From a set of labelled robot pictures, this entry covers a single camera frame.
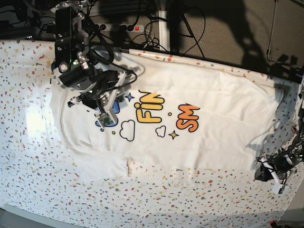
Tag white power strip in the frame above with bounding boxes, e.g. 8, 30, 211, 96
97, 23, 144, 33

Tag terrazzo patterned tablecloth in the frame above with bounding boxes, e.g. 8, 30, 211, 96
0, 40, 304, 228

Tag white printed T-shirt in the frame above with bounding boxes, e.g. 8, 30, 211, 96
50, 53, 284, 182

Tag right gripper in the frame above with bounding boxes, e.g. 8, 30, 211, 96
67, 69, 133, 116

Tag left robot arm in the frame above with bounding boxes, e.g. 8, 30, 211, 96
255, 82, 304, 191

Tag white table leg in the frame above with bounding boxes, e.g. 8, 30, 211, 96
158, 10, 170, 52

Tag black cables on floor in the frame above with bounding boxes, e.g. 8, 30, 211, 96
23, 7, 207, 60

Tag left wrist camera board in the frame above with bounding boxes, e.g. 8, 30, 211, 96
272, 182, 286, 194

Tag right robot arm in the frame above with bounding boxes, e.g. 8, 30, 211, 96
51, 0, 134, 118

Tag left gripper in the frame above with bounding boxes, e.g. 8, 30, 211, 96
254, 149, 296, 186

